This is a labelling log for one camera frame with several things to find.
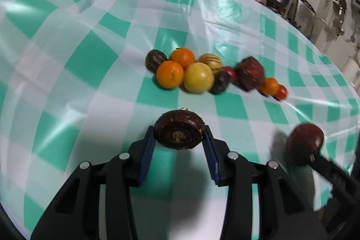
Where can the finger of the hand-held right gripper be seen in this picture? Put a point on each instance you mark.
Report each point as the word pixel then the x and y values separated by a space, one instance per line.
pixel 334 175

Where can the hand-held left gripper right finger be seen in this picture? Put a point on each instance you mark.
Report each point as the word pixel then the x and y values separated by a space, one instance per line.
pixel 211 155

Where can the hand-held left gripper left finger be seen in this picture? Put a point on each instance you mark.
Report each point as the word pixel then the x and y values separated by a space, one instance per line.
pixel 147 155

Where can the dark purple mangosteen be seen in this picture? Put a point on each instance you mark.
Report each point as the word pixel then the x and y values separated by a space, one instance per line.
pixel 178 130

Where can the dark red passion fruit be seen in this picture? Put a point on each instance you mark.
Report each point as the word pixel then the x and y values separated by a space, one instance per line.
pixel 305 144

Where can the red cherry tomato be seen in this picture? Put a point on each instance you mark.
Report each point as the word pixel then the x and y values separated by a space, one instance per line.
pixel 281 92

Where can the small dark purple fruit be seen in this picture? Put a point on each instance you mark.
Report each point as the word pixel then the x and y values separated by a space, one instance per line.
pixel 220 82

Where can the round yellow fruit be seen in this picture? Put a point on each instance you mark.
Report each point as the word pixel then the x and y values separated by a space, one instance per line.
pixel 198 77

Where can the large orange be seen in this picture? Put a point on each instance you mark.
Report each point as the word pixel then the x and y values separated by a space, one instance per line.
pixel 183 57
pixel 169 74

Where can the large dark red mangosteen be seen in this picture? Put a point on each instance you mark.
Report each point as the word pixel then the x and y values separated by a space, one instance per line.
pixel 249 73

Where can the small orange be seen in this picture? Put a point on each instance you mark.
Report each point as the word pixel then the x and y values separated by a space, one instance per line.
pixel 270 86

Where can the dark brown passion fruit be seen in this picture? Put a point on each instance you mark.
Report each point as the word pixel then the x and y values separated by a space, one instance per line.
pixel 155 60

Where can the striped pepino melon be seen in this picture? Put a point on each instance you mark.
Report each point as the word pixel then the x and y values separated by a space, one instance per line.
pixel 211 59

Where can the white container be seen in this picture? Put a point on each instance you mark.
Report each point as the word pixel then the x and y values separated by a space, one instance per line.
pixel 351 68

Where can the green white checked tablecloth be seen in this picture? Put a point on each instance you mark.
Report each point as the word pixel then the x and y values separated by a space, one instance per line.
pixel 84 32

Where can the metal rack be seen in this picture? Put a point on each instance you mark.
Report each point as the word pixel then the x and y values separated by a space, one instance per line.
pixel 305 13

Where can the hanging metal utensils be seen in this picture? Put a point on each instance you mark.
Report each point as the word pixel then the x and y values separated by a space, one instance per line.
pixel 339 9

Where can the white water heater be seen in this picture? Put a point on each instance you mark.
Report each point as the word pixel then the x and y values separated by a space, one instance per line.
pixel 356 1

